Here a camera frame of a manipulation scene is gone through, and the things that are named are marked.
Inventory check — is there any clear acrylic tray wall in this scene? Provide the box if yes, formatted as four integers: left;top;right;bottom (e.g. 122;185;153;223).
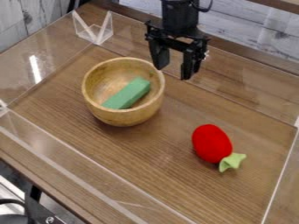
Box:
0;101;196;224

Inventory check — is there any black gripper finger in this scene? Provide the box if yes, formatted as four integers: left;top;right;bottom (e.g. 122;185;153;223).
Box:
148;39;169;70
181;48;203;81

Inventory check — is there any light wooden bowl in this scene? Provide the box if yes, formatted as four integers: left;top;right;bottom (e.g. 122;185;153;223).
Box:
80;57;164;127

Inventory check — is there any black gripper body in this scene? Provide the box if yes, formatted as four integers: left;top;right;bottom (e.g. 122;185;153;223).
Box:
144;0;211;60

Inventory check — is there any clear acrylic corner bracket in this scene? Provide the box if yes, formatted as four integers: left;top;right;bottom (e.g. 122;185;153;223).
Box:
70;11;113;46

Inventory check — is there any black cable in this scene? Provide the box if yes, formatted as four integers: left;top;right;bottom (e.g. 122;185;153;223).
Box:
0;199;30;224

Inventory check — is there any black table leg bracket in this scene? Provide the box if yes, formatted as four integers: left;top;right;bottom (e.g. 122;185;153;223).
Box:
24;185;76;224

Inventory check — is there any red plush strawberry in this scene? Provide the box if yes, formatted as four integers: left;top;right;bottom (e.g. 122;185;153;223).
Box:
191;124;247;172

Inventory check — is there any green rectangular block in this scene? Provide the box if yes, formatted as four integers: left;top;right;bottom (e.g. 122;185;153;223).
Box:
101;77;150;109

